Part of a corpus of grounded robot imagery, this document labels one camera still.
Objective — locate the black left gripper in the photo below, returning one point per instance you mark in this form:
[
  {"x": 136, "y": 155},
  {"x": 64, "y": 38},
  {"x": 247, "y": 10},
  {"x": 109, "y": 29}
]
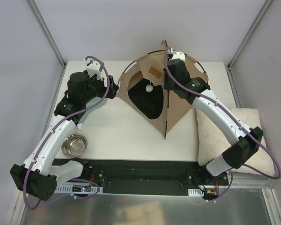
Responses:
[{"x": 113, "y": 86}]

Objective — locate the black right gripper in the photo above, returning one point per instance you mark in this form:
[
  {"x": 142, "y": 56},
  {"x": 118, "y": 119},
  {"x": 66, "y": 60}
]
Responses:
[{"x": 168, "y": 79}]

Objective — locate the beige fabric pet tent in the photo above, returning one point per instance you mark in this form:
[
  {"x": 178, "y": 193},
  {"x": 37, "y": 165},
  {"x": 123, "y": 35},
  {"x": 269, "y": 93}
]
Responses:
[{"x": 151, "y": 105}]

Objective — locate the clear plastic cup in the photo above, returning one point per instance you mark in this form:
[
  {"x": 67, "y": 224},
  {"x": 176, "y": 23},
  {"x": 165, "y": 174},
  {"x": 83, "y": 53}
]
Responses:
[{"x": 80, "y": 126}]

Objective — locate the steel pet bowl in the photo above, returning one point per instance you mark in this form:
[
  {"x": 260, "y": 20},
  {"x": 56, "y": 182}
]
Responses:
[{"x": 74, "y": 145}]

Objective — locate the white fluffy cushion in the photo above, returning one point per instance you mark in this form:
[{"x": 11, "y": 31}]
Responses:
[{"x": 213, "y": 143}]

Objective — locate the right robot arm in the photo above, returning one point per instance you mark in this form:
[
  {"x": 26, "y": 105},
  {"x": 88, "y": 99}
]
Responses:
[{"x": 199, "y": 94}]

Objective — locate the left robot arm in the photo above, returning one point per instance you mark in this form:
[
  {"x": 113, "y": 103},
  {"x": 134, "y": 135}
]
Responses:
[{"x": 35, "y": 176}]

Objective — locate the green double pet bowl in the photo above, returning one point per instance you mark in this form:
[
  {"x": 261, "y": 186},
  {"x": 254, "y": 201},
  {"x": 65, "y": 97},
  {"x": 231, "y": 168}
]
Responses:
[{"x": 91, "y": 103}]

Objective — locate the white pompom cat toy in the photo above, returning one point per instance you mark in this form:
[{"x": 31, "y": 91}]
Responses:
[{"x": 149, "y": 87}]

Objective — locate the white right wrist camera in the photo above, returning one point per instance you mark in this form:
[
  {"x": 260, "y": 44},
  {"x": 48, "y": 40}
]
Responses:
[{"x": 173, "y": 55}]

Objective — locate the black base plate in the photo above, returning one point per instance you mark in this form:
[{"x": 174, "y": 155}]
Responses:
[{"x": 150, "y": 177}]

